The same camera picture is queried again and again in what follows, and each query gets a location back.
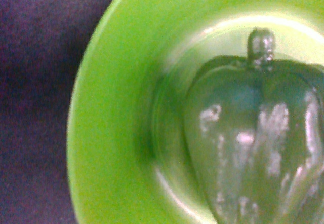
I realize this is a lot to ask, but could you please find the green plastic plate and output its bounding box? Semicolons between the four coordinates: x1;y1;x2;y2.
67;0;323;223

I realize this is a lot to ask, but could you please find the black tablecloth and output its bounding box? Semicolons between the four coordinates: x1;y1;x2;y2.
1;0;112;223

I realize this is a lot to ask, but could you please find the green toy capsicum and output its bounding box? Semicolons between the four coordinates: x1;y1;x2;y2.
184;28;323;223

